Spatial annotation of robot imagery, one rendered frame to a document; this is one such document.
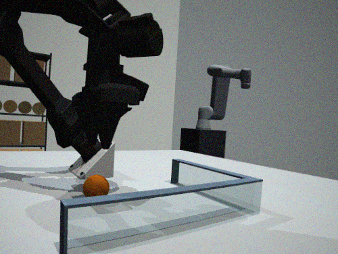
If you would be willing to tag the blue top edge of clear wall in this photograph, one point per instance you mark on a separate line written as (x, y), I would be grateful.
(65, 204)

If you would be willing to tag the clear l-shaped low wall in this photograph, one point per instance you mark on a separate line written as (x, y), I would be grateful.
(113, 227)

